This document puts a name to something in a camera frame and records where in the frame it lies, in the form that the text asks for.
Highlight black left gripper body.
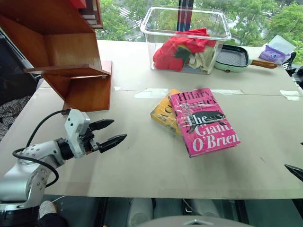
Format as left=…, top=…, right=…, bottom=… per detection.
left=78, top=127, right=100, bottom=154

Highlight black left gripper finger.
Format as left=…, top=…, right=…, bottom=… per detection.
left=96, top=133, right=128, bottom=154
left=89, top=119, right=116, bottom=132

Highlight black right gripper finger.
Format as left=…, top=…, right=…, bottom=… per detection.
left=284, top=163, right=303, bottom=183

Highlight wooden shelf unit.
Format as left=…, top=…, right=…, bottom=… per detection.
left=0, top=0, right=113, bottom=114

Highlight yellow hardcover book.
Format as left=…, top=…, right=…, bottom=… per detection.
left=150, top=88, right=183, bottom=136

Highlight pink hardcover book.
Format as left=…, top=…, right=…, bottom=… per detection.
left=169, top=87, right=241, bottom=158

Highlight large white tape strip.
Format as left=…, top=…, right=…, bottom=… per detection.
left=134, top=87, right=169, bottom=99

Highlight black table leg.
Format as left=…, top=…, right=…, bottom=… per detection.
left=94, top=197, right=110, bottom=227
left=234, top=199, right=250, bottom=226

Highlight grey rounded shape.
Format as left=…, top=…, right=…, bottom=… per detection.
left=125, top=198, right=156, bottom=227

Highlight white tape patch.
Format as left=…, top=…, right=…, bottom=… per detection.
left=279, top=90, right=300, bottom=101

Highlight plaid fabric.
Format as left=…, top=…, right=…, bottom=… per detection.
left=0, top=95, right=32, bottom=140

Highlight dark trouser leg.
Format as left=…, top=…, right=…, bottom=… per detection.
left=37, top=212, right=70, bottom=227

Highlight red and white cloths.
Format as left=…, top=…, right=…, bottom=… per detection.
left=153, top=27, right=217, bottom=72

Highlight clear plastic storage bin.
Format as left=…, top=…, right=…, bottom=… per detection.
left=141, top=6, right=232, bottom=75

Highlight black chair back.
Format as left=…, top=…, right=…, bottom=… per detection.
left=0, top=27, right=41, bottom=105

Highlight long white tape strip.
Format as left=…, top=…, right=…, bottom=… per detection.
left=211, top=89, right=245, bottom=96

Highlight green felt piece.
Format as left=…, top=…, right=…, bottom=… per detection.
left=174, top=46, right=191, bottom=60

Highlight grey robot torso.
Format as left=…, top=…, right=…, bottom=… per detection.
left=136, top=215, right=254, bottom=227

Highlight cream cloth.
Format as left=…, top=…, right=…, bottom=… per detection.
left=184, top=44, right=216, bottom=74

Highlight purple wet wipes pack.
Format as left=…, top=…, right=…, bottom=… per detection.
left=258, top=35, right=297, bottom=66

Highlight red box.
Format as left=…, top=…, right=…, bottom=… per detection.
left=69, top=0, right=87, bottom=9

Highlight mint green electric grill pan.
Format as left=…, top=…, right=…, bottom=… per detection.
left=214, top=44, right=278, bottom=74

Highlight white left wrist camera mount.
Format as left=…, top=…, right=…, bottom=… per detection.
left=64, top=108, right=92, bottom=158

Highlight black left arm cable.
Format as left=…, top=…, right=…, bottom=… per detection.
left=12, top=109, right=71, bottom=189

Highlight black device with cables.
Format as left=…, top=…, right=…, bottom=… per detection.
left=285, top=52, right=303, bottom=90

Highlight dark window frame post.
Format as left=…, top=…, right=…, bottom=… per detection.
left=177, top=0, right=193, bottom=32

